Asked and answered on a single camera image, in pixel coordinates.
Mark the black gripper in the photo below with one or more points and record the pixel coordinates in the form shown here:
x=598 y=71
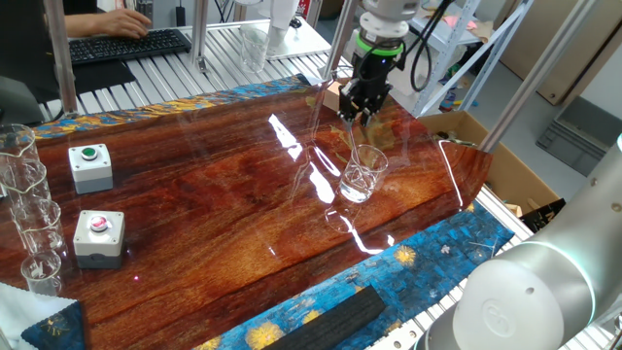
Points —
x=374 y=73

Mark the clear glass stirring rod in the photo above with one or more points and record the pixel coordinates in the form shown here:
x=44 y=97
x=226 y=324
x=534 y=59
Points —
x=352 y=146

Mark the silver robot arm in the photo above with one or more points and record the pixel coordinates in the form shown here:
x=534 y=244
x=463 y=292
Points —
x=525 y=301

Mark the bare human forearm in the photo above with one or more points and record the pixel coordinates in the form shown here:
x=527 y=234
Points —
x=82 y=25

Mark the glass beaker with water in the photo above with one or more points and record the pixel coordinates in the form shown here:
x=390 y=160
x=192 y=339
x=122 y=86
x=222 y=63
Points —
x=362 y=187

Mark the medium empty glass beaker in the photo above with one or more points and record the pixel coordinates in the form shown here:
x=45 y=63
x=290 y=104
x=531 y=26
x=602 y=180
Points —
x=41 y=228

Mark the largest empty glass beaker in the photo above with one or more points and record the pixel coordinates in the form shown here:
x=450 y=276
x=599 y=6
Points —
x=19 y=141

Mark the smallest empty glass beaker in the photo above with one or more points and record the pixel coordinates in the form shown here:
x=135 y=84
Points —
x=42 y=277

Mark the bare human hand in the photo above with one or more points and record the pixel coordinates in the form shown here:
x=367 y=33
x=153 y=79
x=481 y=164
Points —
x=124 y=23

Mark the white foam packaging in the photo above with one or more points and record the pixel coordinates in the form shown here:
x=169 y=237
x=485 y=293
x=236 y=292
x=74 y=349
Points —
x=401 y=73

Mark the white metal shelf rack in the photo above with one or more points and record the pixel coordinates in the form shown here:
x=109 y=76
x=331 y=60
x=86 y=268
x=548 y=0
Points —
x=437 y=82

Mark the white flat tray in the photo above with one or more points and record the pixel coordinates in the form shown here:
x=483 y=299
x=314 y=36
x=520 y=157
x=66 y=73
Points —
x=303 y=46

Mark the clear plastic measuring cup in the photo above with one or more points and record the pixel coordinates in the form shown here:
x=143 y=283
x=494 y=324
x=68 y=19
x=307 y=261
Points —
x=254 y=51

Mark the blue starry print cloth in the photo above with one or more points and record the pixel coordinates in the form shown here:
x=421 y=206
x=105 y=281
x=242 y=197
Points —
x=437 y=253

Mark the brown cardboard box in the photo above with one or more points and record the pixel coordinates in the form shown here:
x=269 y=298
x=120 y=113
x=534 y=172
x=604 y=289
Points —
x=515 y=170

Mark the glossy wood print mat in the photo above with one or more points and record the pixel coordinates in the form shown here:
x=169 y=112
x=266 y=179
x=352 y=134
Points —
x=218 y=204

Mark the tan wooden panel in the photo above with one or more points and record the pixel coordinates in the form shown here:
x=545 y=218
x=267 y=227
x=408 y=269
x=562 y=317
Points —
x=559 y=68

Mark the black power adapter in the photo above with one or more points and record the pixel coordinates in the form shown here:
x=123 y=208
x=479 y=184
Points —
x=180 y=15

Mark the grey plastic crate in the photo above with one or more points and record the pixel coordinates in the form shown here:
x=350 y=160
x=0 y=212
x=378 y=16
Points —
x=568 y=131

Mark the black plastic crate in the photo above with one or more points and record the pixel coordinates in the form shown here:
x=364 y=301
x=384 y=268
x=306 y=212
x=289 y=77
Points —
x=542 y=216

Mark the black foam block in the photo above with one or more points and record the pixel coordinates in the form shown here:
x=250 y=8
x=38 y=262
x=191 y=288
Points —
x=330 y=321

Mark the grey socket strip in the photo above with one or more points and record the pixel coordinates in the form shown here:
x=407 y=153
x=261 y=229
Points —
x=145 y=10

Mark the black computer keyboard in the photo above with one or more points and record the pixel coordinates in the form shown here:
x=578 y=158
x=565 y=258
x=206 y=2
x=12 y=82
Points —
x=126 y=48

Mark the black mouse pad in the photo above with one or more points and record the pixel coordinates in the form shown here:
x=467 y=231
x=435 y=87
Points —
x=104 y=77

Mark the green push button box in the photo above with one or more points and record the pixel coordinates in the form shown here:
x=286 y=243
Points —
x=90 y=167

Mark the red push button box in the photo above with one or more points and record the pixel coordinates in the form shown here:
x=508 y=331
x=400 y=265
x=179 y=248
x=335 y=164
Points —
x=99 y=243

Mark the black computer monitor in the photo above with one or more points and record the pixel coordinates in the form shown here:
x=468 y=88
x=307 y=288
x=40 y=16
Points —
x=24 y=48

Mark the aluminium frame post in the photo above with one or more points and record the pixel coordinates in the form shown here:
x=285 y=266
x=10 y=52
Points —
x=199 y=34
x=340 y=39
x=60 y=58

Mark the aluminium frame strut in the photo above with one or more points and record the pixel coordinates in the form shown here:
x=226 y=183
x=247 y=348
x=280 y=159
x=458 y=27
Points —
x=529 y=82

